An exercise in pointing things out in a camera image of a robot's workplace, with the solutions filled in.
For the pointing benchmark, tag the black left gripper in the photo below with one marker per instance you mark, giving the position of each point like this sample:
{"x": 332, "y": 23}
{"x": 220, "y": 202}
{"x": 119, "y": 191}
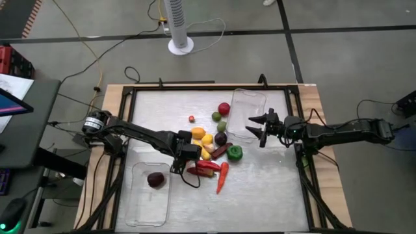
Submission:
{"x": 184, "y": 136}

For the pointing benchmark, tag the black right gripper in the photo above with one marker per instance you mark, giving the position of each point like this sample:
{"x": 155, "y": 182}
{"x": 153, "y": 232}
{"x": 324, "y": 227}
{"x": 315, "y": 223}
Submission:
{"x": 274, "y": 123}

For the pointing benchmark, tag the small yellow toy fruit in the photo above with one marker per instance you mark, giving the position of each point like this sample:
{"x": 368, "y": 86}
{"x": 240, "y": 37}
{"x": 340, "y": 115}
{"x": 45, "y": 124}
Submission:
{"x": 205, "y": 155}

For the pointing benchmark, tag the bright red chili pepper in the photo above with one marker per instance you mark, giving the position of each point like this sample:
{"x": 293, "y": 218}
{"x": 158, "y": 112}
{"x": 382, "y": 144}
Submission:
{"x": 209, "y": 165}

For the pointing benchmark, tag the green bell pepper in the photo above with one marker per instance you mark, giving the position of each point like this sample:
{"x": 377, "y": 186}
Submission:
{"x": 234, "y": 152}

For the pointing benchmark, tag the red apple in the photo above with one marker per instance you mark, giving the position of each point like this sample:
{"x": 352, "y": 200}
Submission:
{"x": 224, "y": 109}

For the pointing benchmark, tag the orange fruit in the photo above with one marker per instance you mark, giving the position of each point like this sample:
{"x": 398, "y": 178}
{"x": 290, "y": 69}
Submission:
{"x": 198, "y": 133}

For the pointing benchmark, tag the yellow lemon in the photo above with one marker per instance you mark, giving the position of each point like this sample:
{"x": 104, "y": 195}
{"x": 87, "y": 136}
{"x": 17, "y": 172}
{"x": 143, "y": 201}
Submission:
{"x": 207, "y": 139}

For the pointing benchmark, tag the dark maroon long pepper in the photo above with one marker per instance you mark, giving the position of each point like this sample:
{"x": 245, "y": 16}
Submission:
{"x": 221, "y": 150}

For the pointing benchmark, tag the orange carrot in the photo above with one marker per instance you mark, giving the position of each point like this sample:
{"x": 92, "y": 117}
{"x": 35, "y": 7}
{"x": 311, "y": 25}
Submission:
{"x": 222, "y": 177}

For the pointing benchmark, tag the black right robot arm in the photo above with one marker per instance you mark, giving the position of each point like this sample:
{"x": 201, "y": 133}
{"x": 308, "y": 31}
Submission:
{"x": 341, "y": 133}

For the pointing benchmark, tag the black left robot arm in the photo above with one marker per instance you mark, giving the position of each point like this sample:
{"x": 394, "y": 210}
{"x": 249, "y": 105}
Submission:
{"x": 139, "y": 131}

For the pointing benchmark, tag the dark red chili pepper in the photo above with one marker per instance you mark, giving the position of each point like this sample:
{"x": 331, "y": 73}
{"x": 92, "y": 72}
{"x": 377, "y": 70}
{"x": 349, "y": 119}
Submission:
{"x": 201, "y": 172}

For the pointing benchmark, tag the clear plastic bin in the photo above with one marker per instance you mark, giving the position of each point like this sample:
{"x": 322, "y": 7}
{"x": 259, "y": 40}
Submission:
{"x": 247, "y": 104}
{"x": 146, "y": 208}

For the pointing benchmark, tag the dark red plum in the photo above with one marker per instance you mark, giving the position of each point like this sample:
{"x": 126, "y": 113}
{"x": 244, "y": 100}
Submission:
{"x": 156, "y": 179}

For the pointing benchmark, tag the small red tomato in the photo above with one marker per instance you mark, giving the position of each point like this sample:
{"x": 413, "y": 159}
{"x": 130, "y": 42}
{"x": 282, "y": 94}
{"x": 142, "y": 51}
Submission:
{"x": 191, "y": 119}

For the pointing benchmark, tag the person's foot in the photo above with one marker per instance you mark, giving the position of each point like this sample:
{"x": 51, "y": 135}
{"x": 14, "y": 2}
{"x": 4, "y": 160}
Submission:
{"x": 268, "y": 2}

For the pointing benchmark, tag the white tower fan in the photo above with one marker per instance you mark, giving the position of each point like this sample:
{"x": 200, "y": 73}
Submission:
{"x": 178, "y": 22}

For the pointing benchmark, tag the white power strip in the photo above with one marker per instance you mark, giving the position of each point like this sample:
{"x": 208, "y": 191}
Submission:
{"x": 165, "y": 26}

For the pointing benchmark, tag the blue object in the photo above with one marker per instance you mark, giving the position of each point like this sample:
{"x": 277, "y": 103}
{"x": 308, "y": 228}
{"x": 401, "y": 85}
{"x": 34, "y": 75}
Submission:
{"x": 404, "y": 138}

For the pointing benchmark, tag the black equipment box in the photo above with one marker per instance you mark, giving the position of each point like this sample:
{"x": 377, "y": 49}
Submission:
{"x": 408, "y": 104}

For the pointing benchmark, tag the black desk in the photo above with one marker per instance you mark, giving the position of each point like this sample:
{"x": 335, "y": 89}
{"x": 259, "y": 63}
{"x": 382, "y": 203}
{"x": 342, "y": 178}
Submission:
{"x": 29, "y": 136}

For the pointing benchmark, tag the black computer mouse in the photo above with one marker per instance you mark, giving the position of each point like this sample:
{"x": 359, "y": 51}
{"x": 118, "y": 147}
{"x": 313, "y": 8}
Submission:
{"x": 11, "y": 213}

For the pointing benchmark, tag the black keyboard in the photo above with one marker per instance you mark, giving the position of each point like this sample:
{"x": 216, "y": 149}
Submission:
{"x": 4, "y": 182}

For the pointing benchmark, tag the black computer monitor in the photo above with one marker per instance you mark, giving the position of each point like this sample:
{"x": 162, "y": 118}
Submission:
{"x": 13, "y": 105}

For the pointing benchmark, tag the white paper sheet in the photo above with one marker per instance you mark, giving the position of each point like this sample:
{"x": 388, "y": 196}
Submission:
{"x": 16, "y": 85}

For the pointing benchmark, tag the red crate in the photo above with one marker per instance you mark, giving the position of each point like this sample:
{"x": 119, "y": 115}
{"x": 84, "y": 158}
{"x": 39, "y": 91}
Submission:
{"x": 13, "y": 61}

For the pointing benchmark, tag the black mat with orange edge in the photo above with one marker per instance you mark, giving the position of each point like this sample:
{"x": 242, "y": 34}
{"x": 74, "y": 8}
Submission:
{"x": 16, "y": 16}

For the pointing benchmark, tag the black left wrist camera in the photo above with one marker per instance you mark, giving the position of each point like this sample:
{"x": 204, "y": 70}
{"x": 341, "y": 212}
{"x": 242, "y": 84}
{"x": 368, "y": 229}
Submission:
{"x": 191, "y": 152}

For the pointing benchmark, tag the black frame clamp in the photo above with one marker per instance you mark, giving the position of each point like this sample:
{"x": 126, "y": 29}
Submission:
{"x": 262, "y": 80}
{"x": 160, "y": 83}

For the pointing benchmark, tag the black aluminium table frame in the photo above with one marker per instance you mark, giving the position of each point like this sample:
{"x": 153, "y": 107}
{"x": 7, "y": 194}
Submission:
{"x": 211, "y": 87}

